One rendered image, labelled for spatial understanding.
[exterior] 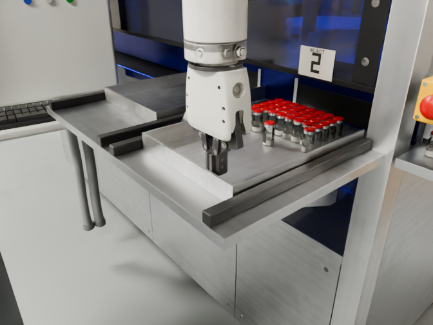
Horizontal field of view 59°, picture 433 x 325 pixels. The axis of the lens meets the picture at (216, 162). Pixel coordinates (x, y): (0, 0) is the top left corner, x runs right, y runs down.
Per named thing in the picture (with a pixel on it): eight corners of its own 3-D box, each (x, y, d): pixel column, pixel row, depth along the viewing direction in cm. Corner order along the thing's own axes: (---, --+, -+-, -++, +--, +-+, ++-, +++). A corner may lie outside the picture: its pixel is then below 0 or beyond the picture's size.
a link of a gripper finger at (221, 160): (238, 138, 56) (238, 178, 59) (224, 131, 58) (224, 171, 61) (221, 144, 54) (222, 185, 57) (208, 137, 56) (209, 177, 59)
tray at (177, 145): (266, 112, 93) (267, 98, 91) (361, 146, 75) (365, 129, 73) (143, 149, 74) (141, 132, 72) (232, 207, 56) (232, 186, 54)
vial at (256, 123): (256, 128, 83) (258, 108, 81) (263, 130, 82) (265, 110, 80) (249, 130, 82) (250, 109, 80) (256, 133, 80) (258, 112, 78)
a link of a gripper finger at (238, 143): (254, 138, 52) (233, 153, 56) (229, 89, 52) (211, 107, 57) (248, 141, 51) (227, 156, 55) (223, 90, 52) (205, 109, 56)
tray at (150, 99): (205, 78, 121) (205, 68, 120) (265, 98, 103) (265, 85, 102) (105, 100, 102) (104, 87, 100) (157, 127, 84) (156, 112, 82)
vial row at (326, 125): (263, 120, 87) (265, 100, 85) (329, 145, 75) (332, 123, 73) (257, 122, 86) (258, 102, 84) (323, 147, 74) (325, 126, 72)
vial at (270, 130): (267, 140, 77) (269, 120, 75) (276, 144, 75) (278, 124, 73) (260, 143, 76) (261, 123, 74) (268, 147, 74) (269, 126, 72)
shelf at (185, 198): (196, 82, 126) (196, 76, 125) (403, 151, 77) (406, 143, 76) (47, 113, 98) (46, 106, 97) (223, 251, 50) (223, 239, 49)
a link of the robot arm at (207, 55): (262, 39, 50) (261, 62, 51) (219, 32, 56) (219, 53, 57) (212, 47, 45) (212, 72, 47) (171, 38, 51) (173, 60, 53)
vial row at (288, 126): (256, 122, 86) (258, 102, 84) (322, 148, 74) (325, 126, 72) (249, 124, 85) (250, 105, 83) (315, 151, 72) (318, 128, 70)
